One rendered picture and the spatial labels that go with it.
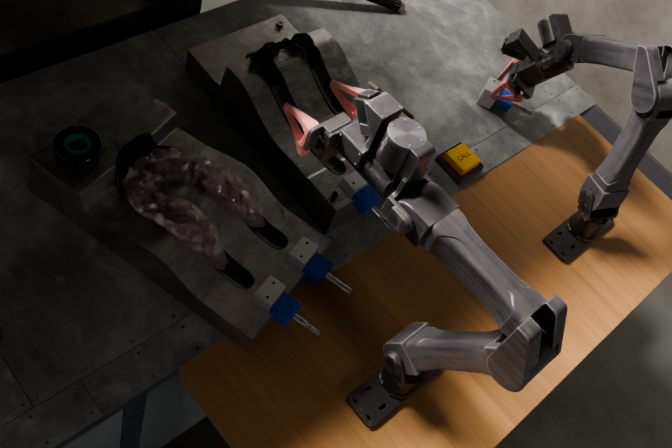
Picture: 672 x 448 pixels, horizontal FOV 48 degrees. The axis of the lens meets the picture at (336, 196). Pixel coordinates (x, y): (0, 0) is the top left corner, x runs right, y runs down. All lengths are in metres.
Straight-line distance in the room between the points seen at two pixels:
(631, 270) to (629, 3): 1.42
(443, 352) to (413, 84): 0.83
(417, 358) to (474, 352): 0.14
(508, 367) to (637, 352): 1.72
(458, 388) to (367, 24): 0.95
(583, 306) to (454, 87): 0.61
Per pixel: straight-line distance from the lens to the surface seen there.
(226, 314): 1.34
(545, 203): 1.80
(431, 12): 2.08
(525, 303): 1.06
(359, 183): 1.47
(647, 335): 2.85
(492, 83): 1.89
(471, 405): 1.47
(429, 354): 1.25
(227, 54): 1.70
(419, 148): 1.05
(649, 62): 1.54
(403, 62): 1.91
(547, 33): 1.80
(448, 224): 1.08
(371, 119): 1.07
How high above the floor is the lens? 2.06
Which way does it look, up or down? 52 degrees down
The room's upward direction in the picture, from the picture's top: 25 degrees clockwise
